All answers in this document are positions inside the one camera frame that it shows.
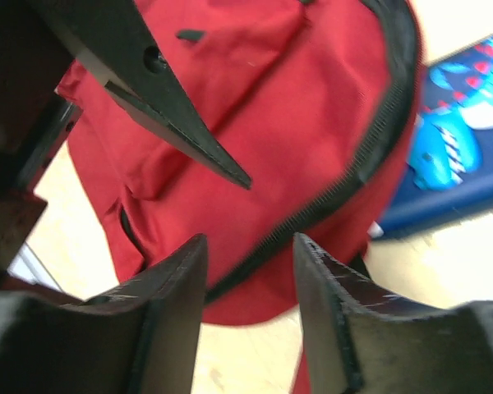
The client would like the red backpack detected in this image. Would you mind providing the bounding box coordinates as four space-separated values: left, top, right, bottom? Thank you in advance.
55 0 422 394

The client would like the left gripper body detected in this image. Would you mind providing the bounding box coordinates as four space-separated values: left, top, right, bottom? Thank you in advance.
0 1 80 287

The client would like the blue pencil case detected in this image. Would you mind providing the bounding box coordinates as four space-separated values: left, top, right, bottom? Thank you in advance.
370 35 493 240

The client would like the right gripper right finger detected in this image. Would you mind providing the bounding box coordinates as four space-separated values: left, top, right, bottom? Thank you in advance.
293 234 493 393

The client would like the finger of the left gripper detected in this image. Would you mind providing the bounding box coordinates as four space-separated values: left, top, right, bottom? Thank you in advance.
36 1 251 189

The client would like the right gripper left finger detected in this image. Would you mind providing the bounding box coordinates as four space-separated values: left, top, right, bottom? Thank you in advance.
0 235 208 393

